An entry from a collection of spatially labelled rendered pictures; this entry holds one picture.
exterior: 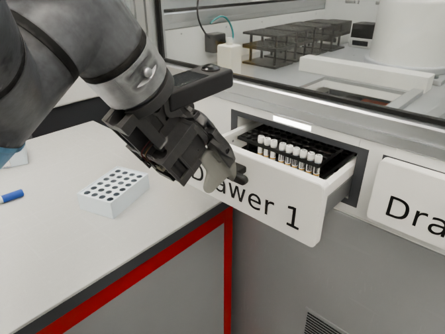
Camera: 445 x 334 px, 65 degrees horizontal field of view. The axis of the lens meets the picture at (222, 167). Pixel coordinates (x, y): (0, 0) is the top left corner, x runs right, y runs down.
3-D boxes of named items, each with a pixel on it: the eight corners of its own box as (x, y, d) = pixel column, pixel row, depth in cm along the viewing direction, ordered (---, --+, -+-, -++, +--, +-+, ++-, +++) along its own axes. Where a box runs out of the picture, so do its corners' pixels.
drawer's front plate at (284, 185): (314, 249, 52) (324, 186, 47) (182, 181, 69) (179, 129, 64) (319, 243, 53) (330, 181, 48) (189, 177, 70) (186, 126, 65)
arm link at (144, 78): (115, 24, 37) (165, 32, 32) (140, 57, 41) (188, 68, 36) (68, 76, 35) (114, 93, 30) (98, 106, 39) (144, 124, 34)
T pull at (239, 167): (244, 187, 52) (244, 179, 52) (208, 170, 57) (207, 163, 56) (258, 177, 55) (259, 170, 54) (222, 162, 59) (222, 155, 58)
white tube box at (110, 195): (113, 219, 68) (110, 203, 66) (79, 209, 71) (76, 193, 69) (149, 187, 78) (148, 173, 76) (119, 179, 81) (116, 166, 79)
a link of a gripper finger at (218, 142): (212, 164, 50) (177, 124, 44) (219, 154, 50) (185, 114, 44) (236, 172, 46) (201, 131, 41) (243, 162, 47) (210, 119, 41)
